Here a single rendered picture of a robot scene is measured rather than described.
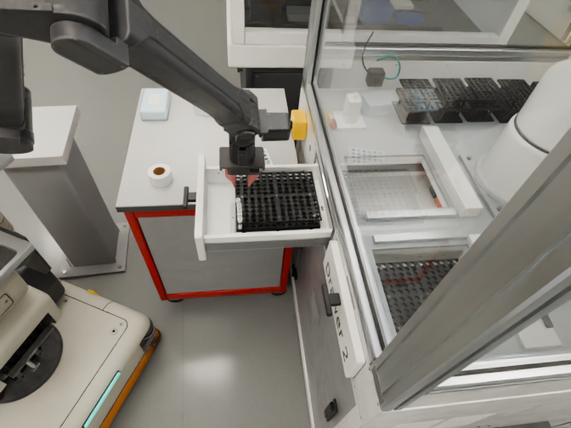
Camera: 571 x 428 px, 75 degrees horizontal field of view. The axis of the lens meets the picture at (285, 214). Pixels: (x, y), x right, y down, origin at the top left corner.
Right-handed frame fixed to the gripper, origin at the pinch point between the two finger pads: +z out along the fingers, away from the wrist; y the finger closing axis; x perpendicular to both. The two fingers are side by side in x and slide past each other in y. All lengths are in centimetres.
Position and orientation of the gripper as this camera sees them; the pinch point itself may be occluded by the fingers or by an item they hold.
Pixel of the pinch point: (241, 183)
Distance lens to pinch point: 92.5
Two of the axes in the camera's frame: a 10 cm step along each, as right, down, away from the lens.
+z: -1.0, 6.0, 7.9
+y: -9.9, 0.3, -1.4
